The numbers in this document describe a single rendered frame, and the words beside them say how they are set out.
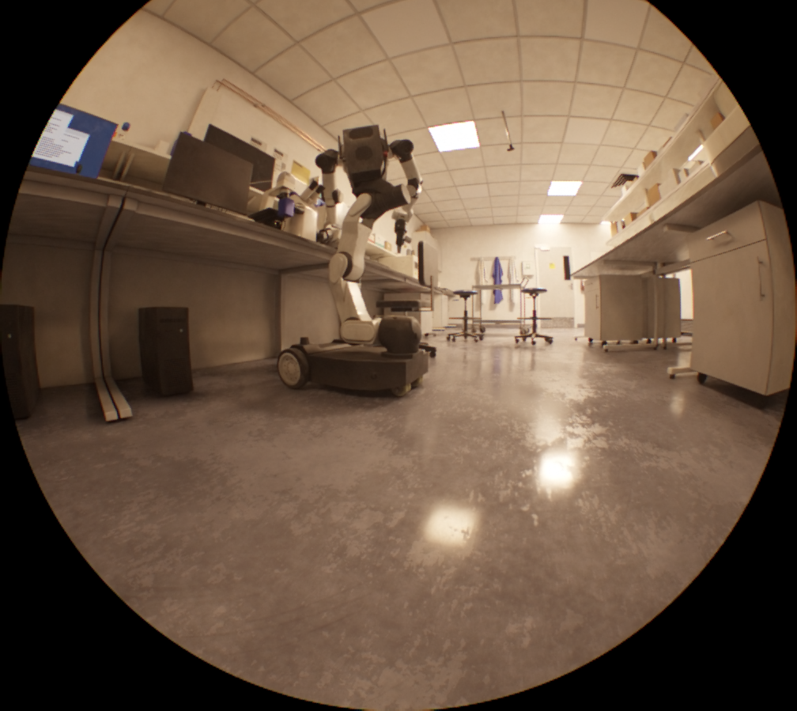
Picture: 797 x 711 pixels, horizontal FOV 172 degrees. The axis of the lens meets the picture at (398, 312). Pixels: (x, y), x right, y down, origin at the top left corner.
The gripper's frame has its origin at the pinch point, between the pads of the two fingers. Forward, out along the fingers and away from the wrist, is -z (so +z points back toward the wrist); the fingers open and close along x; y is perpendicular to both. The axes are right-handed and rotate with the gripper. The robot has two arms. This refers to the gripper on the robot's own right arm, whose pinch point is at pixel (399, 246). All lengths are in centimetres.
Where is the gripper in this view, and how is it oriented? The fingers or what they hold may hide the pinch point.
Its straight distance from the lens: 178.0
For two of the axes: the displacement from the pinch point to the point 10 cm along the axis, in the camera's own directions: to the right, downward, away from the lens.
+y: -10.0, -0.6, -0.7
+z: 0.5, -9.8, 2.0
